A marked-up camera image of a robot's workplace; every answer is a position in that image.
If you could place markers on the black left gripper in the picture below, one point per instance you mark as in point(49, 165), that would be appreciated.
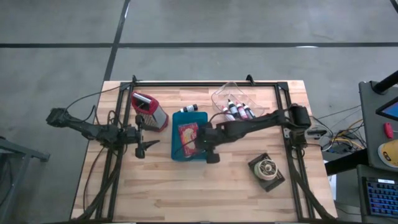
point(132, 136)

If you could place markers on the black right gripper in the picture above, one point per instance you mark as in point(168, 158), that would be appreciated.
point(211, 138)

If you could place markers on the red popcorn packet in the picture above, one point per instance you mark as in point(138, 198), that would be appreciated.
point(186, 133)

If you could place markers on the blue plastic bin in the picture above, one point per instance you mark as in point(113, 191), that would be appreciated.
point(175, 137)

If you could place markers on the black food colouring bottle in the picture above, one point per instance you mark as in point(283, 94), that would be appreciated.
point(189, 108)
point(248, 111)
point(232, 109)

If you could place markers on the pink food colouring bottle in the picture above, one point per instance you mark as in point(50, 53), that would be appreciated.
point(241, 111)

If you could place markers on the chocolate frosted donut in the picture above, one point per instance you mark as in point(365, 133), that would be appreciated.
point(265, 169)

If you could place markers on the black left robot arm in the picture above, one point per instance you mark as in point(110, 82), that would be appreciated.
point(90, 130)

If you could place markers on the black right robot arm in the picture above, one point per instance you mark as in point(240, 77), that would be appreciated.
point(258, 123)

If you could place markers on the clear plastic tray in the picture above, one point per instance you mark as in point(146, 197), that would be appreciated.
point(224, 93)

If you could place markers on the black mesh basket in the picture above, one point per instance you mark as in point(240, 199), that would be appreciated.
point(273, 185)

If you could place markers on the grey metal cart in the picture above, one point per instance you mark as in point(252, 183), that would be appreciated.
point(18, 152)

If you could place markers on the grey side desk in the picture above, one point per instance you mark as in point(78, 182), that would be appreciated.
point(367, 102)

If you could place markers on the red computer mouse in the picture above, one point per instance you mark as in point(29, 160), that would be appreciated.
point(388, 130)

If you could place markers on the black backlit keyboard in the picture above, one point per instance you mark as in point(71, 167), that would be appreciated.
point(382, 197)

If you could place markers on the monitor with blue screen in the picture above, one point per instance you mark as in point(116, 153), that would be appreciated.
point(390, 109)

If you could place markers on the black monitor pole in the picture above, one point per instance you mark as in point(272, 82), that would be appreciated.
point(385, 82)

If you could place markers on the black frame clamp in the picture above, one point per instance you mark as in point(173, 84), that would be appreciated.
point(249, 78)
point(134, 78)

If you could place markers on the black aluminium frame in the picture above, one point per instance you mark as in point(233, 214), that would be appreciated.
point(202, 84)

